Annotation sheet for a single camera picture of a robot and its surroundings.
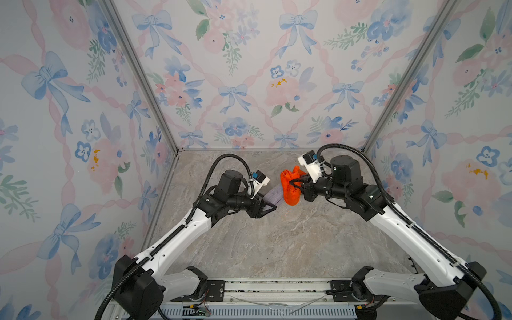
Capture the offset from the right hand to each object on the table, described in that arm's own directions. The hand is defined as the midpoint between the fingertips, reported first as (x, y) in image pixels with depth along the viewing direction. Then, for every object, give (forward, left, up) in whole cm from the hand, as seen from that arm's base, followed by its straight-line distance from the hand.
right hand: (293, 180), depth 68 cm
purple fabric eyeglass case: (-4, +6, -5) cm, 8 cm away
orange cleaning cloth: (-6, +1, +2) cm, 7 cm away
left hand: (-5, +7, -8) cm, 12 cm away
